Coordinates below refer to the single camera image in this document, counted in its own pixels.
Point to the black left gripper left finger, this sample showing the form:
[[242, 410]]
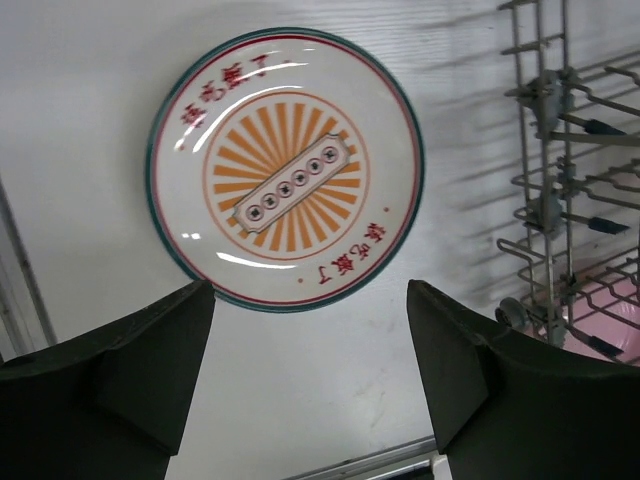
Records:
[[111, 403]]

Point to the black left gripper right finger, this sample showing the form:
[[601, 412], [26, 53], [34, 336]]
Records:
[[506, 406]]

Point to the pink plastic plate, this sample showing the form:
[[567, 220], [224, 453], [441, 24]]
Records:
[[609, 310]]

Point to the white plate orange sunburst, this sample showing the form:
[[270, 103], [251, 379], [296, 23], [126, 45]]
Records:
[[285, 167]]

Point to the aluminium table edge rail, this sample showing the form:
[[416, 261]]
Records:
[[26, 328]]

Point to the grey wire dish rack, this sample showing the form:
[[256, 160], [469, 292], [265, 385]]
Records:
[[577, 96]]

